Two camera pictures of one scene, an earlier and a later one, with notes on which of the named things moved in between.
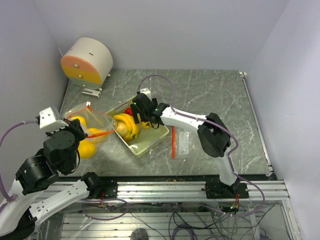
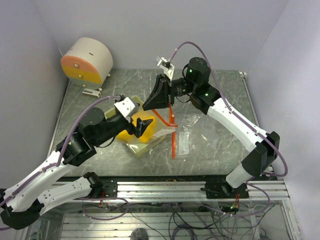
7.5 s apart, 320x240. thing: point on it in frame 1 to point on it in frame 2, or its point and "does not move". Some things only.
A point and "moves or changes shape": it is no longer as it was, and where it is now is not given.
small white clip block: (91, 92) does not move
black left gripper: (75, 126) to (140, 126)
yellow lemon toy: (98, 139) moves or changes shape
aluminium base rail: (217, 191) does not move
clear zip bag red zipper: (97, 124) moves or changes shape
